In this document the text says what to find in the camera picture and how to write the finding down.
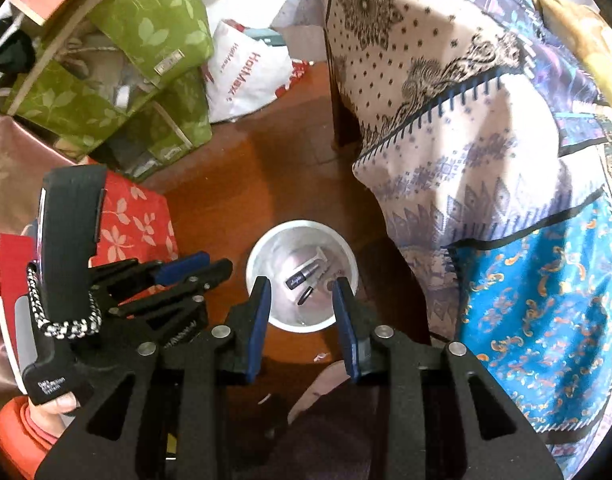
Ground white plastic bag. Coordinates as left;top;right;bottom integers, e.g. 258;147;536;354
206;19;307;123

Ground red and white box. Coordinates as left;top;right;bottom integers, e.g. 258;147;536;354
0;232;39;396

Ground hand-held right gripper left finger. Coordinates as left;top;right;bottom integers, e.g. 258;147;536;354
33;276;273;480

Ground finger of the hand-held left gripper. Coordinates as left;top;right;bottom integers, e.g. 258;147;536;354
88;251;210;291
111;259;234;318

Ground white round bin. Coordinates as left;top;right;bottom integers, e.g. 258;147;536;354
246;220;359;333

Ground red floral print box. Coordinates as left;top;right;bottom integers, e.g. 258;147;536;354
88;170;179;266

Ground person's left forearm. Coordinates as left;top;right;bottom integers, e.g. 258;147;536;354
0;395;62;480

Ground grey tube with black cap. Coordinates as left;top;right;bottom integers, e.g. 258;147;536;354
285;247;331;291

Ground person's left hand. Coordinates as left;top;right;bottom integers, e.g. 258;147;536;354
33;392;82;416

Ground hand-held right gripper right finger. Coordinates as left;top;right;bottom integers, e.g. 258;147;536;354
332;276;564;480

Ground green leaf print storage box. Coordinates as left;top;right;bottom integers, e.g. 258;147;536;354
111;67;213;181
6;60;161;156
76;0;214;86

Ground patchwork patterned table cloth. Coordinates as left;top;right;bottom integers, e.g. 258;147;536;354
271;0;612;461

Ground pink shiny bag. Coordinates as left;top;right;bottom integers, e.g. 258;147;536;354
0;115;87;241

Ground person's dark purple trousers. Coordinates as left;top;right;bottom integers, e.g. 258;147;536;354
256;360;437;480

